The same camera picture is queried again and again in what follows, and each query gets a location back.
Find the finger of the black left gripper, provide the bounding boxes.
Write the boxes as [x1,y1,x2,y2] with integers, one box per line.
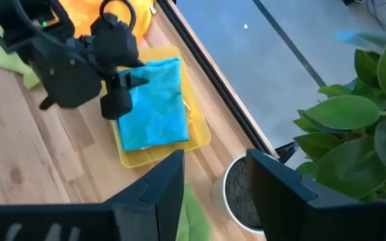
[38,96,56,112]
[118,71,150,90]

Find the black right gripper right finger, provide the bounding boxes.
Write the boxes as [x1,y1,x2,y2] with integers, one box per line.
[246,149,386,241]

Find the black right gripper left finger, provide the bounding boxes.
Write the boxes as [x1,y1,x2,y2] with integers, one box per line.
[104,149,186,241]

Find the blue microfiber towel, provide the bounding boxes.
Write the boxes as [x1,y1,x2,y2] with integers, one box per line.
[117,57,191,152]

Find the orange microfiber towel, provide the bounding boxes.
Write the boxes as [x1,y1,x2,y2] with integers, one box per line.
[58,0,156,44]

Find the white plant pot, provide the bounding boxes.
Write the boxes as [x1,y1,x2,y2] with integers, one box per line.
[212,153,268,236]

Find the green leafy plant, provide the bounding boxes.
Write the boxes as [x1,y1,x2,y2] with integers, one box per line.
[292,29,386,206]

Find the yellow translucent plastic bin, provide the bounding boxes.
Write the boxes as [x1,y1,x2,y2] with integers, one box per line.
[100,46,212,169]

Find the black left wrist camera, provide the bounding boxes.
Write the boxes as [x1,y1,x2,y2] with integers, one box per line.
[90,12,141,68]

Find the black arched frame bracket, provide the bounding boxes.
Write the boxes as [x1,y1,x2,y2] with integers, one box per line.
[274,141,300,165]

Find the black left camera cable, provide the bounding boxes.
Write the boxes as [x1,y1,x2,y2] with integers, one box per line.
[98,0,137,31]

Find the black table frame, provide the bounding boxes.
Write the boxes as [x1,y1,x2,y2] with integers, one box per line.
[157,0,278,155]

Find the black floor cables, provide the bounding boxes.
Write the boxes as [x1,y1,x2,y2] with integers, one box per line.
[342,0,386,31]

